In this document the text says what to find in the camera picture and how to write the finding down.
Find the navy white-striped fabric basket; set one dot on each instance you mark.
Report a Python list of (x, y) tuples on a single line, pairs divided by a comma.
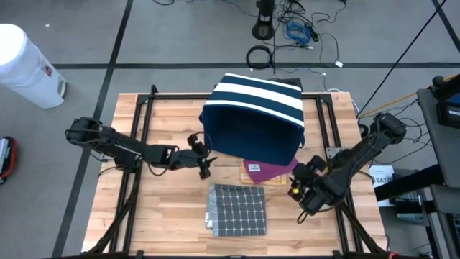
[(251, 133)]

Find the grey equipment cart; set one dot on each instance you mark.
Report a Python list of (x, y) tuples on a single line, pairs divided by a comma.
[(442, 151)]

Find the black stand base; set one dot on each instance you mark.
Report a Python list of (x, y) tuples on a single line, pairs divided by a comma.
[(263, 28)]

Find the small red object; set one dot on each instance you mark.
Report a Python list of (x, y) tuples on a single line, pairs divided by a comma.
[(393, 255)]

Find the white trash bin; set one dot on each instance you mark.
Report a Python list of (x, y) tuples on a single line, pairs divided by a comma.
[(25, 68)]

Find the white paper label tag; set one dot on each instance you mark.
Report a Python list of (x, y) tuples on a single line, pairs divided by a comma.
[(254, 167)]

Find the purple cloth towel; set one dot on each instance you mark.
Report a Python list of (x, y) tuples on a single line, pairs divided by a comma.
[(269, 170)]

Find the white power adapter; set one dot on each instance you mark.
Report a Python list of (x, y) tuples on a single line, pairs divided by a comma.
[(339, 64)]

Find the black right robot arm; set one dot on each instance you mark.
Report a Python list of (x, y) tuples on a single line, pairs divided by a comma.
[(373, 144)]

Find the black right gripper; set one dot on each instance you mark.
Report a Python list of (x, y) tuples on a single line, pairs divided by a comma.
[(323, 185)]

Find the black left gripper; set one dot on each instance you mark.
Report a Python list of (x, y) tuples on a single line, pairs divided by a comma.
[(185, 160)]

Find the black square floor plate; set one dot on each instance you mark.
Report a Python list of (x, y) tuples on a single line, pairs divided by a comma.
[(293, 82)]

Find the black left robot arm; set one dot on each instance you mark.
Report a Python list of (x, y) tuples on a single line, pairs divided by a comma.
[(115, 144)]

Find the grey metal mounting plate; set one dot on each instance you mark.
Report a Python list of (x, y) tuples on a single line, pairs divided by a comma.
[(332, 152)]

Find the red and black device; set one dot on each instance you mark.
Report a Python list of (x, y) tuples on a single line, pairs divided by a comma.
[(9, 162)]

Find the black power strip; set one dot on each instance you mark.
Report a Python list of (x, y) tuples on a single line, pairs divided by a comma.
[(312, 33)]

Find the thin black pole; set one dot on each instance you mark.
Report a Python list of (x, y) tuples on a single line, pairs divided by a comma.
[(403, 57)]

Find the white printed paper box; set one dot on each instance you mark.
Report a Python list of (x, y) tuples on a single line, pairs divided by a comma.
[(382, 180)]

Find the black electronic device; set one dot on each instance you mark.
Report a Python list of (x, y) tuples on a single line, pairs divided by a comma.
[(447, 108)]

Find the grey checked towel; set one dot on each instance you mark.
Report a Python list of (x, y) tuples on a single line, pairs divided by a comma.
[(237, 210)]

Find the orange checked towel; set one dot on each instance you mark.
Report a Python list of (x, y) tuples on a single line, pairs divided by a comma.
[(246, 178)]

